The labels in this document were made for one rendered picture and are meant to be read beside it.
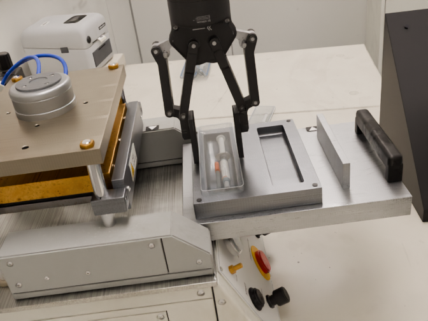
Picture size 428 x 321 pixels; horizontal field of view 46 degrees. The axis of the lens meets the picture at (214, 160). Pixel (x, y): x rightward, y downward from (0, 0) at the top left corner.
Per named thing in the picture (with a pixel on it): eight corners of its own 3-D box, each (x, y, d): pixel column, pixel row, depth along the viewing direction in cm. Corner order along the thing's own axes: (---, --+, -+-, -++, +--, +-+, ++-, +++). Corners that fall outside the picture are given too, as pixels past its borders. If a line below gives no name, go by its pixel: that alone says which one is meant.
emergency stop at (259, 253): (264, 280, 82) (252, 265, 80) (261, 263, 86) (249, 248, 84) (272, 276, 82) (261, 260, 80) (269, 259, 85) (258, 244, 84)
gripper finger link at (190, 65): (200, 42, 62) (189, 40, 62) (186, 123, 67) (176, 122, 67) (200, 32, 65) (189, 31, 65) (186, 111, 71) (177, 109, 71)
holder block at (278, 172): (195, 220, 65) (193, 203, 64) (193, 145, 83) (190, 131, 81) (322, 203, 65) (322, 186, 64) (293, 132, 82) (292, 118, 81)
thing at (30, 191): (-19, 217, 63) (-48, 151, 58) (28, 135, 82) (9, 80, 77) (118, 199, 63) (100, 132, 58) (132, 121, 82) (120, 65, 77)
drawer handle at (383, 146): (387, 183, 67) (389, 157, 65) (354, 131, 80) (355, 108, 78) (402, 181, 67) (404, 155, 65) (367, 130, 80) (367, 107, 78)
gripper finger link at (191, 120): (193, 119, 68) (188, 120, 68) (199, 164, 71) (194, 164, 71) (193, 109, 70) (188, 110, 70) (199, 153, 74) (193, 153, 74)
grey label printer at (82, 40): (30, 80, 172) (14, 31, 164) (57, 59, 189) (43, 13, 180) (97, 77, 167) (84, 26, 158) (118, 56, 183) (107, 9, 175)
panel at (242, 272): (286, 352, 72) (216, 271, 63) (258, 222, 98) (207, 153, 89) (298, 346, 71) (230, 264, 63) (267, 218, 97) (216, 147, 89)
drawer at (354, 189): (186, 249, 66) (177, 200, 62) (185, 163, 85) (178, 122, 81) (410, 220, 66) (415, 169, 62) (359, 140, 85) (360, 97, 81)
